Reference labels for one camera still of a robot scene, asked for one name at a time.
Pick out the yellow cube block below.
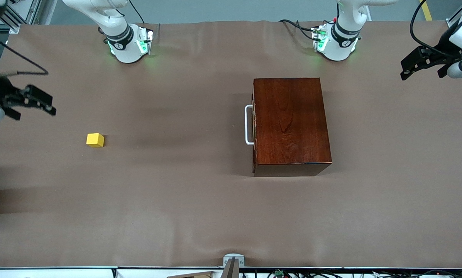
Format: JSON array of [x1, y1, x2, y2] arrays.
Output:
[[86, 133, 105, 148]]

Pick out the wooden drawer with white handle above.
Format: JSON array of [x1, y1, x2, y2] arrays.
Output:
[[245, 92, 257, 173]]

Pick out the dark wooden drawer cabinet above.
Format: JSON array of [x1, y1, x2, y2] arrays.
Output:
[[252, 78, 332, 177]]

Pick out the table cover sheet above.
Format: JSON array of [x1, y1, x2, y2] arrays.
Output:
[[0, 20, 462, 269]]

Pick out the brown board piece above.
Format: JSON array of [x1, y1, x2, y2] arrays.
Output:
[[166, 271, 215, 278]]

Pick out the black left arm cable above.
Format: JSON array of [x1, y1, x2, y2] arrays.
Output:
[[410, 0, 462, 58]]

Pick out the aluminium frame profile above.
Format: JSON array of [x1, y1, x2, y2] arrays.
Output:
[[447, 0, 462, 28], [0, 0, 42, 34]]

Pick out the black left arm base cables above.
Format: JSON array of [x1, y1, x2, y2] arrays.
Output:
[[279, 17, 332, 41]]

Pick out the black right arm base cable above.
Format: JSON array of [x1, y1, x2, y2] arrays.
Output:
[[129, 0, 145, 24]]

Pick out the tangled black cables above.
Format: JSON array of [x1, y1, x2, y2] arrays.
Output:
[[240, 269, 462, 278]]

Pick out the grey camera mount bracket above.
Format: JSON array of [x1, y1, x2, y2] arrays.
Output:
[[221, 253, 245, 278]]

